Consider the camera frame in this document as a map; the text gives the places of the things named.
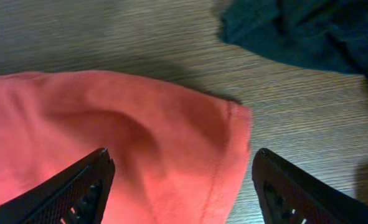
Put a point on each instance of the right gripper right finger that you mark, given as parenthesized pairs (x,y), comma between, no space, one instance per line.
(289,195)

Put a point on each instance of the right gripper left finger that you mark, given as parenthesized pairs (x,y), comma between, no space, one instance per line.
(76,195)

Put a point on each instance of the orange FRAM t-shirt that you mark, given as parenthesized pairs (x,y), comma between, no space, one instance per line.
(180,155)

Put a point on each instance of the black crumpled garment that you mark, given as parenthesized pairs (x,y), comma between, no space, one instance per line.
(327,35)

